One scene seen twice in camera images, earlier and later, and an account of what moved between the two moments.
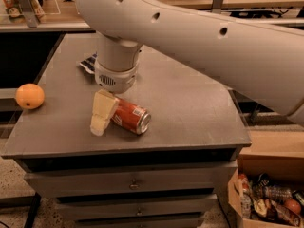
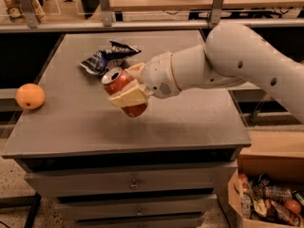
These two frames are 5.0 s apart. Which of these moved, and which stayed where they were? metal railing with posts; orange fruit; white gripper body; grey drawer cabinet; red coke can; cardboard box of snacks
Moved: red coke can; white gripper body
Stayed: grey drawer cabinet; metal railing with posts; cardboard box of snacks; orange fruit
